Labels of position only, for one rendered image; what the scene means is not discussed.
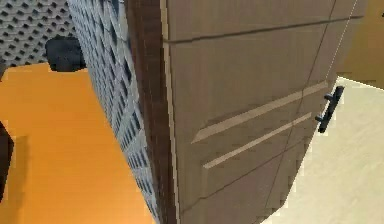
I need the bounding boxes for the brown wooden room door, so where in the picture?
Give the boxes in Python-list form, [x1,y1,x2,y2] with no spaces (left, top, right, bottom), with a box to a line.
[159,0,369,224]

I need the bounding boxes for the black rounded block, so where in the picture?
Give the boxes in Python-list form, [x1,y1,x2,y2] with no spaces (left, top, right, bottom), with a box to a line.
[45,35,88,73]

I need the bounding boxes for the dark brown furniture piece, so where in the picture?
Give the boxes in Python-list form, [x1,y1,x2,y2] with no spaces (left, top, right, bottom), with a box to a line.
[0,120,15,204]

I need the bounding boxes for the black door handle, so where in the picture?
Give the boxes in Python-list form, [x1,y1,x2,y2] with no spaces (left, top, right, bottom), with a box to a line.
[314,85,345,134]

